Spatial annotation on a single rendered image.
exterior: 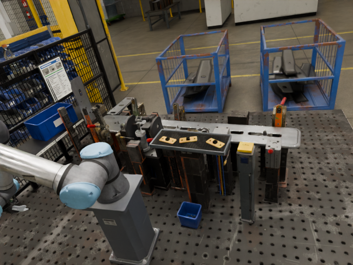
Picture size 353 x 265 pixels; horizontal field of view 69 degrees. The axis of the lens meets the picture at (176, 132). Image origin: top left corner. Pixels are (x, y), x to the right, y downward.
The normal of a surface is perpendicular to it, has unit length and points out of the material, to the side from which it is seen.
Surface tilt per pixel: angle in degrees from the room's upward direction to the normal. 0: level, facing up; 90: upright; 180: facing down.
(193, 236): 0
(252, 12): 90
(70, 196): 94
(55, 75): 90
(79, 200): 94
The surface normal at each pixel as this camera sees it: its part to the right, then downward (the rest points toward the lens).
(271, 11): -0.24, 0.55
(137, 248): 0.47, 0.42
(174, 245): -0.17, -0.83
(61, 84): 0.91, 0.07
